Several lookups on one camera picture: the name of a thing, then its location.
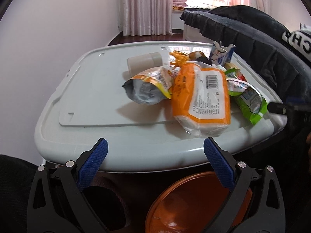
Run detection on green snack wrapper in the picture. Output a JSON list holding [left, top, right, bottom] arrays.
[[225, 63, 268, 125]]

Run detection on blue white milk carton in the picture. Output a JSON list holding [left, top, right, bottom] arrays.
[[209, 41, 236, 66]]

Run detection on orange white snack package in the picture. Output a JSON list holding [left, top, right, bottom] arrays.
[[171, 62, 231, 137]]

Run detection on yellow silver foil snack bag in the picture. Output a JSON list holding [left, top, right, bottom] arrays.
[[122, 66, 180, 105]]

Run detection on white cylindrical plastic jar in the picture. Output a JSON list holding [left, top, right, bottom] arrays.
[[127, 52, 163, 76]]

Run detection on orange plastic trash bucket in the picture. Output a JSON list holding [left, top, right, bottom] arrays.
[[144, 171, 254, 233]]

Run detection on black white lettered pillow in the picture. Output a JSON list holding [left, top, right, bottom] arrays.
[[282, 27, 310, 63]]

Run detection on white plastic storage box lid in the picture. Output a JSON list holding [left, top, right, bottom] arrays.
[[34, 40, 285, 173]]

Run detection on orange white sock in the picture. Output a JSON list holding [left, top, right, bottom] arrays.
[[188, 51, 212, 65]]

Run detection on orange toy dinosaur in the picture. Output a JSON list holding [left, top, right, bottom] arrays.
[[169, 50, 190, 68]]

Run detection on folded pink quilts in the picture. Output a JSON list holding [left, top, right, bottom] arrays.
[[172, 0, 188, 10]]

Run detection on pink patterned curtain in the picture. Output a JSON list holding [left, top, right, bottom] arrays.
[[121, 0, 172, 36]]

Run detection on white bed frame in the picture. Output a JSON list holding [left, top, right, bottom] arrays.
[[183, 24, 213, 44]]

